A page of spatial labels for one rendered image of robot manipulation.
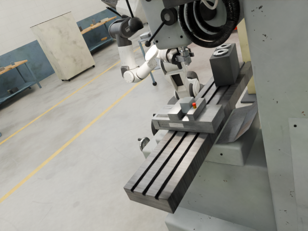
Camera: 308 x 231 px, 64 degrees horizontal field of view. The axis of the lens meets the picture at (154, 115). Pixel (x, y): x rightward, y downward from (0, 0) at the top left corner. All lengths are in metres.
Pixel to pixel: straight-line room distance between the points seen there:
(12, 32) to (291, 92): 8.64
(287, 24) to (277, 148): 0.47
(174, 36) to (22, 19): 8.39
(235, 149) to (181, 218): 0.77
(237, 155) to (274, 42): 0.59
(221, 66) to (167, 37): 0.53
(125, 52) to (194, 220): 1.16
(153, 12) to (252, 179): 0.91
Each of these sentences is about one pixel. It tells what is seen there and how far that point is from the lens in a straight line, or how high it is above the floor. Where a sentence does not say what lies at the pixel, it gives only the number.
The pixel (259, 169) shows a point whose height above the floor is 0.70.
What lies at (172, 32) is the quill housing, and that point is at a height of 1.39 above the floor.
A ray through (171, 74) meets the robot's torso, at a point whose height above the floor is 0.92.
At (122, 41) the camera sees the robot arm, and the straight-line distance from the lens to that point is 1.55.
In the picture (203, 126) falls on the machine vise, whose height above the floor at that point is 0.95.
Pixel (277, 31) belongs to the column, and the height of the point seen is 1.35.
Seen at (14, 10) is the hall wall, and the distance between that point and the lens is 9.30.
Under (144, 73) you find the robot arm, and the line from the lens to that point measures 1.50.
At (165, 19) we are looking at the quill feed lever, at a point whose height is 1.45.
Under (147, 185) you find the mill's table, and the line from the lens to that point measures 1.05.
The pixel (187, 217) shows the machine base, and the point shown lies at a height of 0.20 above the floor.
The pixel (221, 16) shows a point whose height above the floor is 1.41.
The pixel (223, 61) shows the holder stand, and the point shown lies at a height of 1.06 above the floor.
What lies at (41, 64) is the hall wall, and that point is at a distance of 9.27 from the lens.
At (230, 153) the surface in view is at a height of 0.79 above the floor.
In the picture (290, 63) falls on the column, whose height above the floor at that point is 1.25.
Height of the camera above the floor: 1.60
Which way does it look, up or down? 27 degrees down
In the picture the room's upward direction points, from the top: 21 degrees counter-clockwise
